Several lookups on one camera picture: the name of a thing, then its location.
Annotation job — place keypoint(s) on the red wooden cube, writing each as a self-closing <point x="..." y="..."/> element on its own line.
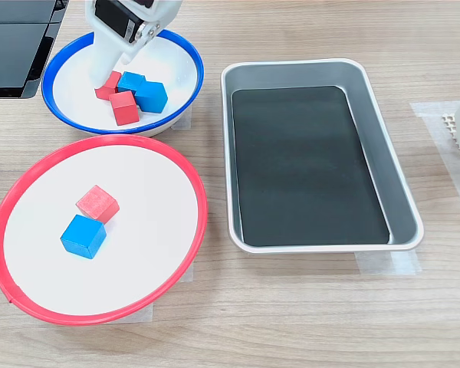
<point x="96" y="201"/>
<point x="124" y="111"/>
<point x="109" y="88"/>

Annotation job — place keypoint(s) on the blue wooden cube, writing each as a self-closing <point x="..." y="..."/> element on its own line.
<point x="82" y="235"/>
<point x="132" y="79"/>
<point x="151" y="97"/>

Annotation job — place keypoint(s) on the pale perforated base plate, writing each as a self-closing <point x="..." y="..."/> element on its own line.
<point x="448" y="119"/>

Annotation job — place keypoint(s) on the red-rimmed white plate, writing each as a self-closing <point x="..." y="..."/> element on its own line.
<point x="99" y="291"/>

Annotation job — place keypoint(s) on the blue-rimmed white plate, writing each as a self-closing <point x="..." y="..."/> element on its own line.
<point x="73" y="103"/>

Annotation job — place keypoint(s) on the black flat electronic device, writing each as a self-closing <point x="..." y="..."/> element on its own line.
<point x="11" y="53"/>

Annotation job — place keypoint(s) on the translucent white sheet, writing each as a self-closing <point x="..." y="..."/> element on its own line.
<point x="425" y="115"/>

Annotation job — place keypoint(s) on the steel tray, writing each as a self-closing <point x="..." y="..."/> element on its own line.
<point x="398" y="191"/>

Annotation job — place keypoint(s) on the clear tape strip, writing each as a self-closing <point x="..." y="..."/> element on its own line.
<point x="186" y="119"/>
<point x="147" y="314"/>
<point x="188" y="274"/>
<point x="387" y="264"/>

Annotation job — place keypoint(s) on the black tray mat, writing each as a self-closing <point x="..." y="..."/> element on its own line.
<point x="310" y="165"/>

